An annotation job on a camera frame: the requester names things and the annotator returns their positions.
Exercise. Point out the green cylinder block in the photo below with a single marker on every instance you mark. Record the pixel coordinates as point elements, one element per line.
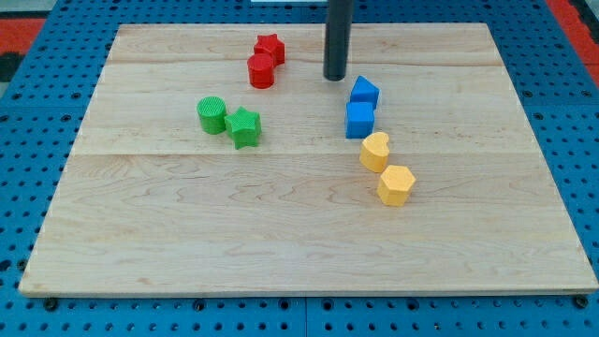
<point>211,111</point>

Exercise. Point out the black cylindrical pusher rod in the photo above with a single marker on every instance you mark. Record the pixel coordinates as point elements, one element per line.
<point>337,37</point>

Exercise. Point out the light wooden board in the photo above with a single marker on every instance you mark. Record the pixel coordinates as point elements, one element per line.
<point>151,206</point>

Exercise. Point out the green star block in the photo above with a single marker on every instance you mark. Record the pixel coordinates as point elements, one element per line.
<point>243,127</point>

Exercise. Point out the yellow hexagon block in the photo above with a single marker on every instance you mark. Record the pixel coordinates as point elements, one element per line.
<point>395,185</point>

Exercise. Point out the red star block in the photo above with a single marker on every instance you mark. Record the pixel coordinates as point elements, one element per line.
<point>271,45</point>

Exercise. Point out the yellow heart block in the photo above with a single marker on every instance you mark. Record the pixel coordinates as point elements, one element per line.
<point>374,152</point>

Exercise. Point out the blue triangular prism block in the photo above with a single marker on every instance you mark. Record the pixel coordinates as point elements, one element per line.
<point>365,91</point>

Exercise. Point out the blue cube block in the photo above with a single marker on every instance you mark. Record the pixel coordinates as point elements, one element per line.
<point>359,120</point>

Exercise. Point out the red cylinder block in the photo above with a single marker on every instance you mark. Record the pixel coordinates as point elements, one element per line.
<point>261,70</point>

